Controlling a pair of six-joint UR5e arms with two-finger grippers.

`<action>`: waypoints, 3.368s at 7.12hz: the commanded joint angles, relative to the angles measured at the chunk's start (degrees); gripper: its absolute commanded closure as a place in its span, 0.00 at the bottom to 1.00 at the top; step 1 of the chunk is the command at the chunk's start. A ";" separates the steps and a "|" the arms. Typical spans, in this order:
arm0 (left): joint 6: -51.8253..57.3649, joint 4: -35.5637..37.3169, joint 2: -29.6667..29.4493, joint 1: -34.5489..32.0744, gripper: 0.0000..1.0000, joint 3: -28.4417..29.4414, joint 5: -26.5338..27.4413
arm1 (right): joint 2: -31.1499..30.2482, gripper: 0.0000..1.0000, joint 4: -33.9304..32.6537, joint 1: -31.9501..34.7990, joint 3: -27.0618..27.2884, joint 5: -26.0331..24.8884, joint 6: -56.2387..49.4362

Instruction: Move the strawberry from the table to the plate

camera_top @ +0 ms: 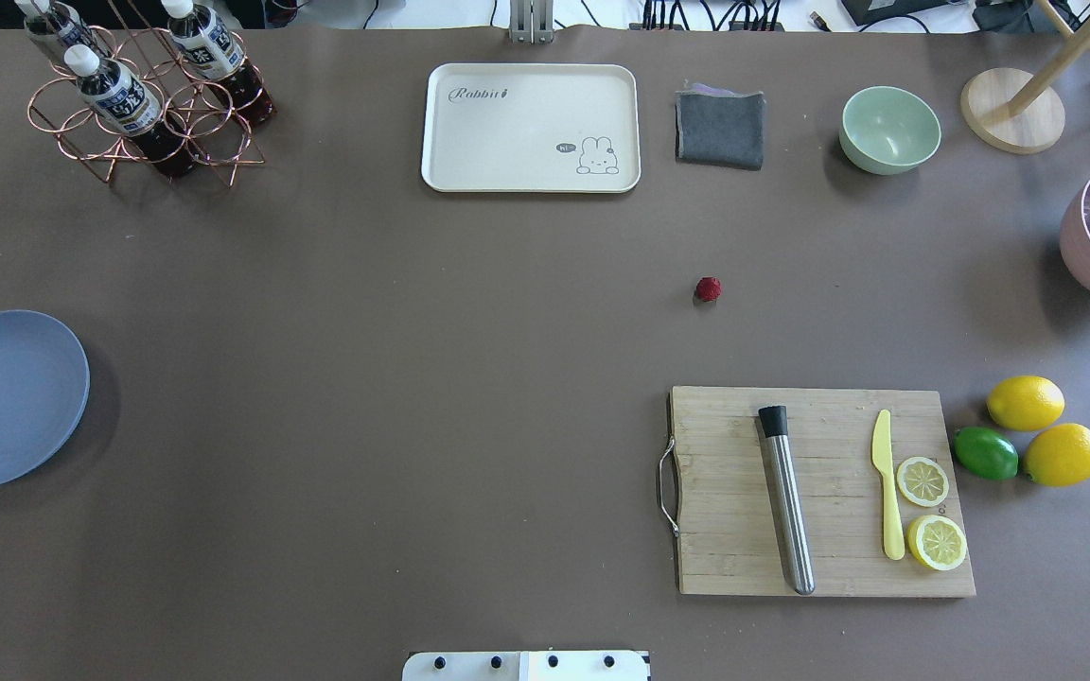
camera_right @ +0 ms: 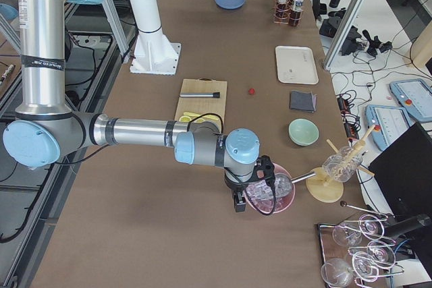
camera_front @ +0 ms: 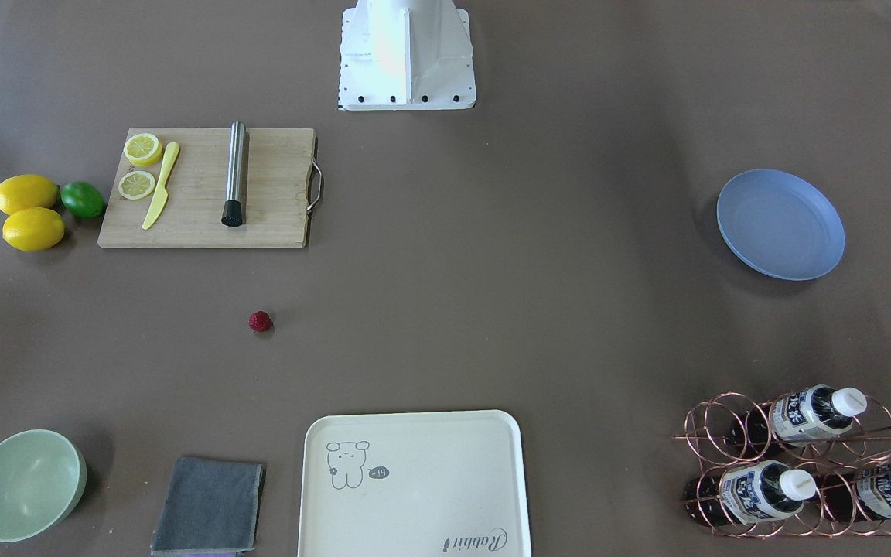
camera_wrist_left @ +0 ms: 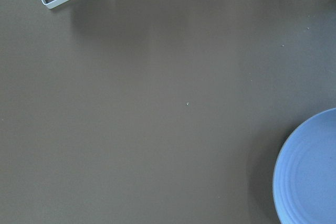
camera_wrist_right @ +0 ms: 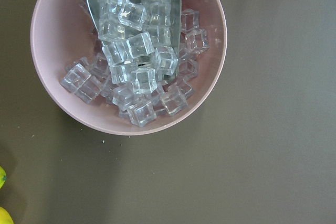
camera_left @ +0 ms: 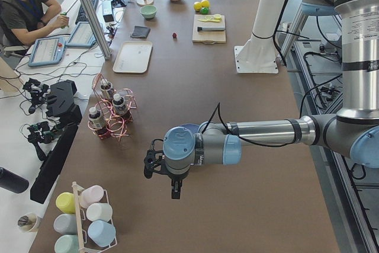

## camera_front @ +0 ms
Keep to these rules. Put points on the red strawberry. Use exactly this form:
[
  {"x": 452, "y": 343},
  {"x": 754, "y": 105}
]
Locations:
[{"x": 260, "y": 322}]

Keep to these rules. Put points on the cream rabbit tray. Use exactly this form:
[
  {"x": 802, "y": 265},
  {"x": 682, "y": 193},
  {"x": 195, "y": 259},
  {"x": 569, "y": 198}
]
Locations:
[{"x": 414, "y": 484}]

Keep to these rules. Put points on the green lime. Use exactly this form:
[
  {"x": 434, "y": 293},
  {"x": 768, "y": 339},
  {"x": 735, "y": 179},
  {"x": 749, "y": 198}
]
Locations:
[{"x": 82, "y": 199}]

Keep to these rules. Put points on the lower drink bottle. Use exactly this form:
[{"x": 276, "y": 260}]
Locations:
[
  {"x": 764, "y": 492},
  {"x": 890, "y": 489}
]

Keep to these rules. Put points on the top drink bottle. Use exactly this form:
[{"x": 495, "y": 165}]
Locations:
[{"x": 815, "y": 413}]

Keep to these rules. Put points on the blue plate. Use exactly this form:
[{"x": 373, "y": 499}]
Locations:
[{"x": 780, "y": 225}]

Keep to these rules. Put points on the bamboo cutting board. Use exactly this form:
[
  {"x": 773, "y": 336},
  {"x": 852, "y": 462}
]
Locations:
[{"x": 277, "y": 194}]

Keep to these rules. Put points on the lower yellow lemon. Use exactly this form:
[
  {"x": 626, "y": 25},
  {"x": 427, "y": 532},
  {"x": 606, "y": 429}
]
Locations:
[{"x": 33, "y": 229}]

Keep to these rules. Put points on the grey folded cloth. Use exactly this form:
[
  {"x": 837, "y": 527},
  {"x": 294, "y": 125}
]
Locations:
[{"x": 211, "y": 508}]

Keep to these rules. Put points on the steel muddler black tip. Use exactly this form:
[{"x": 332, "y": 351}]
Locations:
[{"x": 233, "y": 211}]

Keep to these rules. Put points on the thin lemon slice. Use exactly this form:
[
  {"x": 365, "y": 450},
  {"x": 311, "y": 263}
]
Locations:
[{"x": 136, "y": 185}]

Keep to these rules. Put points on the green bowl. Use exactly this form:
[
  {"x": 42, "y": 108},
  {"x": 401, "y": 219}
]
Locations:
[{"x": 42, "y": 478}]

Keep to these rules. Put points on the yellow lemon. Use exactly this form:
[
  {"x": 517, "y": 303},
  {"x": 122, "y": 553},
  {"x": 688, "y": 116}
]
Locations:
[
  {"x": 27, "y": 191},
  {"x": 33, "y": 229}
]

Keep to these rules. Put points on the upper yellow lemon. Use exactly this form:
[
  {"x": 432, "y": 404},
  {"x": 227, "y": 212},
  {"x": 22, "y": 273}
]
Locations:
[{"x": 27, "y": 191}]

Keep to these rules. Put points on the thick lemon slice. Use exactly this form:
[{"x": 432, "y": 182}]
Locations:
[{"x": 143, "y": 149}]

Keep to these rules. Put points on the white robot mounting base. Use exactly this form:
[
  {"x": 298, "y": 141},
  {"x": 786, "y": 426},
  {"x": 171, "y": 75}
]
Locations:
[{"x": 406, "y": 56}]

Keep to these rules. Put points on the copper wire bottle rack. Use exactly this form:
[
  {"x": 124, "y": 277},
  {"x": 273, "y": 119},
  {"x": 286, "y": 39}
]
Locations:
[{"x": 717, "y": 431}]

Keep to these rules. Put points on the yellow plastic knife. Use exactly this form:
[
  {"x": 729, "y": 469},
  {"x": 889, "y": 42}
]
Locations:
[{"x": 160, "y": 195}]

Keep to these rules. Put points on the drink bottle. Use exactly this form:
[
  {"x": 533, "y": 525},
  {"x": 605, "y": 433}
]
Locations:
[
  {"x": 815, "y": 413},
  {"x": 890, "y": 489},
  {"x": 764, "y": 492}
]

